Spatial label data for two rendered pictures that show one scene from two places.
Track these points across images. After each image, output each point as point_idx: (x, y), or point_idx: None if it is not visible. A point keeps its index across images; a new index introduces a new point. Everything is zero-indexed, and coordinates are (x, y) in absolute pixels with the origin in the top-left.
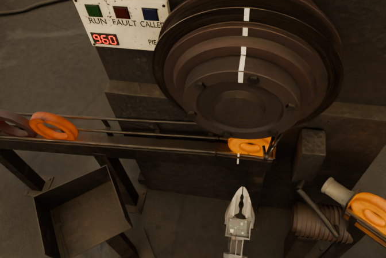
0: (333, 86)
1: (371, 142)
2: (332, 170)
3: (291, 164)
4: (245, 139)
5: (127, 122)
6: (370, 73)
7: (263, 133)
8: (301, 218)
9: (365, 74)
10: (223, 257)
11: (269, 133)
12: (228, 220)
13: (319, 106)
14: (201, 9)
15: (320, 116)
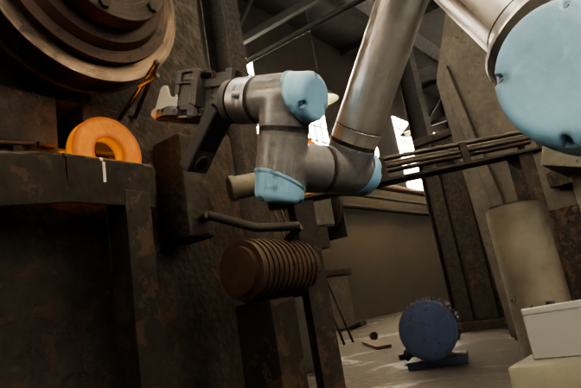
0: (168, 4)
1: (224, 179)
2: (216, 270)
3: (169, 230)
4: (99, 125)
5: None
6: (174, 84)
7: (142, 7)
8: (246, 240)
9: (170, 84)
10: (222, 95)
11: (150, 3)
12: (182, 73)
13: (166, 34)
14: None
15: (162, 124)
